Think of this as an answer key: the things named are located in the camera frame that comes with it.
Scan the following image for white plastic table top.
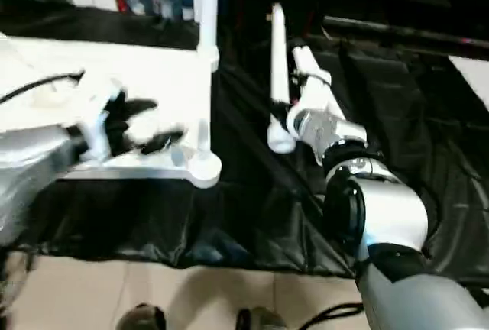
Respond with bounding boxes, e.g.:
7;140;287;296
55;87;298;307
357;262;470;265
0;34;224;190

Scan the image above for small bottles behind glass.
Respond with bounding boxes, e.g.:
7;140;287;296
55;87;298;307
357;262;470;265
111;0;196;22

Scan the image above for black plastic mat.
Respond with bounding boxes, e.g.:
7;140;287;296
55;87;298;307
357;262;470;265
0;0;489;285

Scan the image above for dark left robot foot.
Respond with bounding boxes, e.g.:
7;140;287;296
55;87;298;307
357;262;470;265
115;303;167;330

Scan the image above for dark robot foot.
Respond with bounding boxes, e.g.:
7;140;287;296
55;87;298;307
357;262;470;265
235;307;290;330
115;303;167;330

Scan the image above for dark right robot foot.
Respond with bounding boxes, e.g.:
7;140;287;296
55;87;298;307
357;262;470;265
235;307;290;330

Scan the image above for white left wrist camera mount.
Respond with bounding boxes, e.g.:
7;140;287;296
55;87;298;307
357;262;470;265
75;74;129;164

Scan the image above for dark metal rail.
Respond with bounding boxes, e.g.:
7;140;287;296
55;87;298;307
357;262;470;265
324;17;489;50

